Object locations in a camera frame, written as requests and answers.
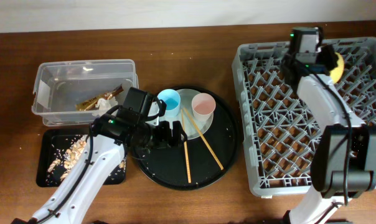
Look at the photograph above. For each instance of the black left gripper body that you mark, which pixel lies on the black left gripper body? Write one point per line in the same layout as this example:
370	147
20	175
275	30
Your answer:
164	137

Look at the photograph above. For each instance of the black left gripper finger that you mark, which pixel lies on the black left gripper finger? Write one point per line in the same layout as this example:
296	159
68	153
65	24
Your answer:
179	136
164	134

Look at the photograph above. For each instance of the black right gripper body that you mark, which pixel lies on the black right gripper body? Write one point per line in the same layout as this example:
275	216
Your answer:
328	59

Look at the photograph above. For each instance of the white tissue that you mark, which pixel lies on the white tissue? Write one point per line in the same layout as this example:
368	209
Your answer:
103	105

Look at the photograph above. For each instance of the gold snack wrapper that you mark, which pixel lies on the gold snack wrapper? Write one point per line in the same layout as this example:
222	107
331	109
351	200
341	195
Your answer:
90	104

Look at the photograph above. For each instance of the pink plastic cup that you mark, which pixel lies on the pink plastic cup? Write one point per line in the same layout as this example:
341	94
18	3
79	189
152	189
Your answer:
203	106

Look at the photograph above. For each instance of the yellow bowl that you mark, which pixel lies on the yellow bowl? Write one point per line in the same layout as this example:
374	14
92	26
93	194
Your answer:
337	73

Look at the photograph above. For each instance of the peanut shell food scraps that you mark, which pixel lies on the peanut shell food scraps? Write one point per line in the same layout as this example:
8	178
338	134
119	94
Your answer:
67	151

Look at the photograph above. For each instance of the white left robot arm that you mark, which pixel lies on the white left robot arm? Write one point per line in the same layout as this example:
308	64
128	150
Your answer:
75	194

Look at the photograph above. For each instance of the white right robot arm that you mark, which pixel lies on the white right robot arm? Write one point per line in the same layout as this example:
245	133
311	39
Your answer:
344	164

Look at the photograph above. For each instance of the grey dishwasher rack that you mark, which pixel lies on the grey dishwasher rack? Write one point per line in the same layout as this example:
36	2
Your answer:
279	131

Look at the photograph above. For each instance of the left wooden chopstick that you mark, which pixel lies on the left wooden chopstick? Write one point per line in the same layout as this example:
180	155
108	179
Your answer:
186	150

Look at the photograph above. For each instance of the wooden chopstick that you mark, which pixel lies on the wooden chopstick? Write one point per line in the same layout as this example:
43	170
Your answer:
203	139
186	150

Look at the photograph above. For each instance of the light grey plate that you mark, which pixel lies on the light grey plate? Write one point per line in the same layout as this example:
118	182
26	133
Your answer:
186	100

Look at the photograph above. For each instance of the right wooden chopstick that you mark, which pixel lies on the right wooden chopstick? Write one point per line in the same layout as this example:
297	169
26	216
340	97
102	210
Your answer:
203	139

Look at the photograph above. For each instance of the round black serving tray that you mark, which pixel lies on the round black serving tray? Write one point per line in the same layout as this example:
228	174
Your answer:
167	166

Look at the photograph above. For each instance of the blue plastic cup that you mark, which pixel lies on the blue plastic cup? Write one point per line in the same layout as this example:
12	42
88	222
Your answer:
172	100

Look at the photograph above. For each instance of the clear plastic bin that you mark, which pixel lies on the clear plastic bin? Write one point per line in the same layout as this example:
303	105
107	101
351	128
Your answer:
60	86

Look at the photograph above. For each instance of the black rectangular tray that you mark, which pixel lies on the black rectangular tray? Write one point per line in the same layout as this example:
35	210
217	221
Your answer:
45	151

